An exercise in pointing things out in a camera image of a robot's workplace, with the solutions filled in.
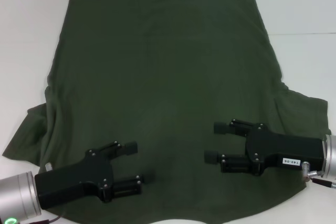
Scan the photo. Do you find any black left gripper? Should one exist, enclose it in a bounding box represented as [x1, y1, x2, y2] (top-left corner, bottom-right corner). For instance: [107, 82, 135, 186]
[35, 141, 155, 204]

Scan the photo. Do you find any dark wrist cable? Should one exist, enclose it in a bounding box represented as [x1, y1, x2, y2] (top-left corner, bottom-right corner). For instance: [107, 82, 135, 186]
[39, 204, 68, 224]
[301, 161, 336, 189]

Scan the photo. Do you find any dark left wrist cable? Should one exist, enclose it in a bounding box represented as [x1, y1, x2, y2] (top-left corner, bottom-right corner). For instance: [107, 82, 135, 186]
[39, 204, 68, 224]

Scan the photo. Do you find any dark right wrist cable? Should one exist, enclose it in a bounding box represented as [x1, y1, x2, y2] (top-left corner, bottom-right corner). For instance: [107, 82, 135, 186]
[301, 161, 336, 189]

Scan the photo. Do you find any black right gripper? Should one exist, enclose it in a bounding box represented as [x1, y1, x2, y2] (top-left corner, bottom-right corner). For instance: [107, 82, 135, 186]
[204, 118, 325, 174]

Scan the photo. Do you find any dark green t-shirt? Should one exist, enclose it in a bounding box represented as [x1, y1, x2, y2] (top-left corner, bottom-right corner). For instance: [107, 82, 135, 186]
[1, 0, 332, 224]

